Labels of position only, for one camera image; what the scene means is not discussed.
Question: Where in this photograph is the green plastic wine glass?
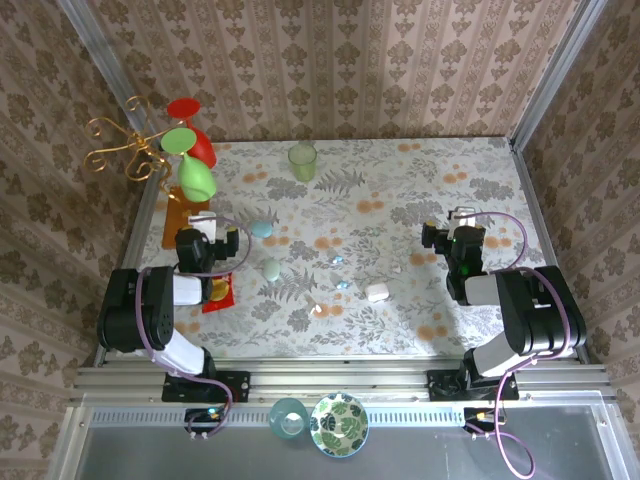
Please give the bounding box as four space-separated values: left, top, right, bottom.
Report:
160 128 218 203

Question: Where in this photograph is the red packet with gold print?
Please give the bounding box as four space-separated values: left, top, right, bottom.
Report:
201 273 237 315

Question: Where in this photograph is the green translucent tumbler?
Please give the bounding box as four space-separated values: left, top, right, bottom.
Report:
287 142 318 183

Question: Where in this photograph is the red plastic wine glass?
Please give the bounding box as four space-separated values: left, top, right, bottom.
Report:
166 97 217 170

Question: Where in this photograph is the floral tablecloth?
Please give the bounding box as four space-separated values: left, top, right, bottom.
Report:
121 138 576 359

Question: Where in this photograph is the small black circuit board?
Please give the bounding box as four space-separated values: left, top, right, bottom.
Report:
463 407 502 434
184 407 227 435

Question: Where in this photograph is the teal plastic cup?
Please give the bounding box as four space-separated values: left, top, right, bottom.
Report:
269 398 310 441

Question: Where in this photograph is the grey metal shelf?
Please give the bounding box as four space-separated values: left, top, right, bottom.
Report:
49 399 631 480

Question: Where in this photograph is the leaf pattern bowl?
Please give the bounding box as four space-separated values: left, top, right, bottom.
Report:
309 392 371 457

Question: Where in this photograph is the gold wire rack orange base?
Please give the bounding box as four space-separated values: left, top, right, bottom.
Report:
83 95 211 250

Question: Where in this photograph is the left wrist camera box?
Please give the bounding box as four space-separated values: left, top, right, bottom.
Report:
188 211 220 245

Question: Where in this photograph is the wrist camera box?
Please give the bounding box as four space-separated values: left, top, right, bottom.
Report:
448 206 478 229
188 211 220 245

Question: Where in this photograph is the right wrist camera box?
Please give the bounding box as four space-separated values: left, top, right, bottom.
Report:
448 206 478 229

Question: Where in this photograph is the aluminium side rail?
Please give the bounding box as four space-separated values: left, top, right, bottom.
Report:
508 137 590 365
92 169 169 369

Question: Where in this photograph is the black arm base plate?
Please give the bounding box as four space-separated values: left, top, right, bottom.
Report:
427 368 521 402
161 370 251 404

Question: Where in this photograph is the aluminium cross rail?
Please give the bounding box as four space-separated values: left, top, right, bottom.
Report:
73 363 615 404

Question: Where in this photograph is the grey slotted cable duct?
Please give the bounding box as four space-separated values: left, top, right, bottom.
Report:
89 405 501 425

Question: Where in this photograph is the aluminium frame post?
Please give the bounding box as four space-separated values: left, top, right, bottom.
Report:
508 0 610 151
55 0 151 132

